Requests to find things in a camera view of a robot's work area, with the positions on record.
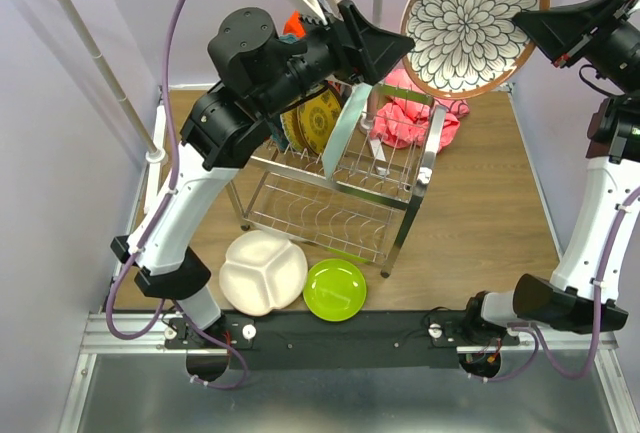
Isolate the black base bar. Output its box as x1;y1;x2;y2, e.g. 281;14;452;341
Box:
164;308;501;372

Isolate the lime green plate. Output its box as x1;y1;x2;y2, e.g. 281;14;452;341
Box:
303;258;368;323

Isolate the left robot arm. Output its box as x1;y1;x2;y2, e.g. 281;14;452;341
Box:
111;0;415;348

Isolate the pale blue square plate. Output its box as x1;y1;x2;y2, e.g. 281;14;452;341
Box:
321;83;373;181

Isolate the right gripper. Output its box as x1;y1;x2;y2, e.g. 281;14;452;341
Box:
515;0;640;98

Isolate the white divided plate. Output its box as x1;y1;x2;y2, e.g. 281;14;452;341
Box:
219;230;308;316

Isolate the woven bamboo plate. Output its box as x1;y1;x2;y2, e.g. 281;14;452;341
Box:
280;108;306;153

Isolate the orange garment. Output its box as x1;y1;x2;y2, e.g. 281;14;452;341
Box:
283;11;305;38

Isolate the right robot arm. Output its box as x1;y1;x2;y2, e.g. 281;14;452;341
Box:
459;0;639;345

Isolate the yellow black patterned plate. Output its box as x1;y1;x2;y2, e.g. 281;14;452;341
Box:
297;86;343;155

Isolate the floral brown rim plate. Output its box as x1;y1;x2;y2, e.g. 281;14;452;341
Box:
401;0;550;99

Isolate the steel two-tier dish rack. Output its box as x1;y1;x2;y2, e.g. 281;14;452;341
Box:
226;84;447;278

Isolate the pink patterned garment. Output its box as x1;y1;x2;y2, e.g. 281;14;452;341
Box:
369;93;470;151

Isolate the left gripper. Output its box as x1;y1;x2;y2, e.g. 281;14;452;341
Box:
256;0;415;118

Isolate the teal scalloped plate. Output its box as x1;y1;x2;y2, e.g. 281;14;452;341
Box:
268;119;289;152

